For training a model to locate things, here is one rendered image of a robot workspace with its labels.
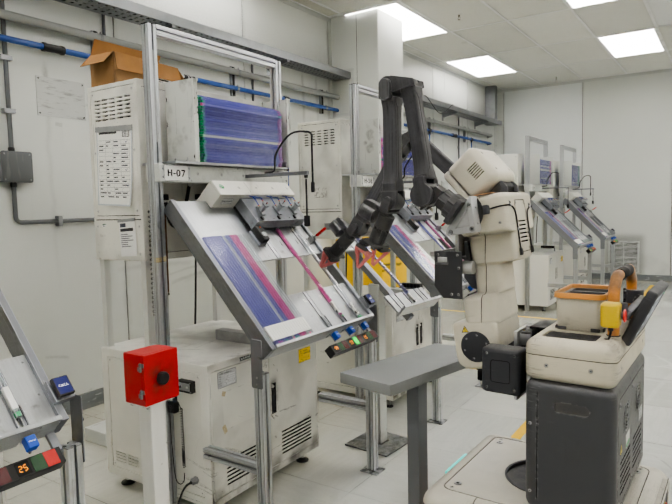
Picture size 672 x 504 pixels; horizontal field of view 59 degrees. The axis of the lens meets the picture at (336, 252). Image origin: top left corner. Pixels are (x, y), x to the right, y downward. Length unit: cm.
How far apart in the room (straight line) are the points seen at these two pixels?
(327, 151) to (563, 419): 229
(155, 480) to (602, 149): 863
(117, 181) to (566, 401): 185
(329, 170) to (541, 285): 374
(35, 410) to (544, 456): 137
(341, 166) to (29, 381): 239
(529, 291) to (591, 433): 507
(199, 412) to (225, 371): 18
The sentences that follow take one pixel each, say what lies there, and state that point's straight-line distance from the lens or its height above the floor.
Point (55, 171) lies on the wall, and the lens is 383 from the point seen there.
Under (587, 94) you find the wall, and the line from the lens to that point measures 993.
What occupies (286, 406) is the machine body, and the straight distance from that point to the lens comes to 272.
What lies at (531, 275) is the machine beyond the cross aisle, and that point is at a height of 39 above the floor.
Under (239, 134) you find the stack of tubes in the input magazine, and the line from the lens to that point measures 261.
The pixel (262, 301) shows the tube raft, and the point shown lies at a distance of 221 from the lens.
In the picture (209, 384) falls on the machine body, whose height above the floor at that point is 55.
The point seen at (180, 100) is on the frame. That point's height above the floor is 163.
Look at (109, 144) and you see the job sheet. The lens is 263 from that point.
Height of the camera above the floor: 121
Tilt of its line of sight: 5 degrees down
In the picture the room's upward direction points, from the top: 1 degrees counter-clockwise
